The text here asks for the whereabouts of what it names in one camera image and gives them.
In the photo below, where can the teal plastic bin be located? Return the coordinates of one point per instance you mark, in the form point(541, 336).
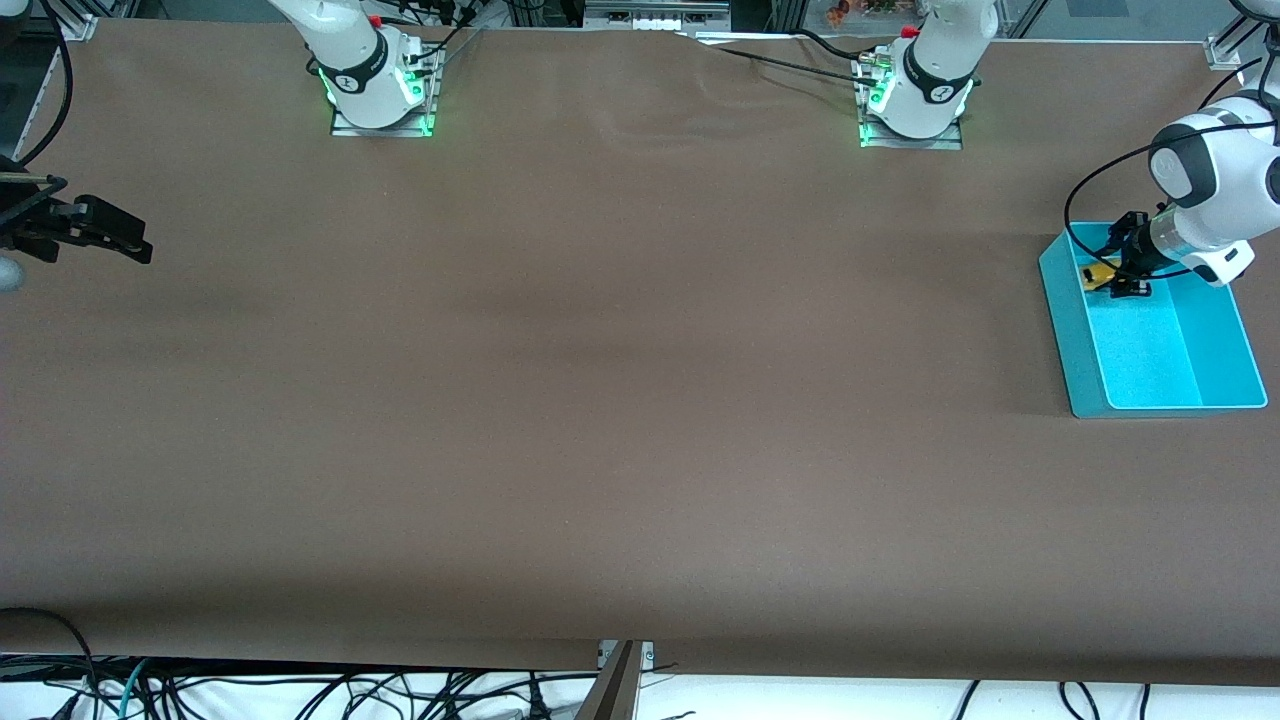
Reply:
point(1150, 360)

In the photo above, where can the aluminium frame profile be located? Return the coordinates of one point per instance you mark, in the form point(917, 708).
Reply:
point(1222, 50)

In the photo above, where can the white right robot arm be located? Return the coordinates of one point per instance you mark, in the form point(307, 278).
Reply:
point(360, 70)

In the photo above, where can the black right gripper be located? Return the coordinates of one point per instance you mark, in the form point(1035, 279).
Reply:
point(30, 222)

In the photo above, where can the metal table edge bracket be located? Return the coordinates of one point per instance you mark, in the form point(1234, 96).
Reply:
point(620, 690)

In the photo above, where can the white power strip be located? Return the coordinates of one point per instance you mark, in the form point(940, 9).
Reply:
point(650, 20)

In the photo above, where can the yellow beetle toy car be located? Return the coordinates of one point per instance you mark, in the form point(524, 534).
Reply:
point(1100, 275)

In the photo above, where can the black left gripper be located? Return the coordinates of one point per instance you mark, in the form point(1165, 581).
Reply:
point(1135, 257)

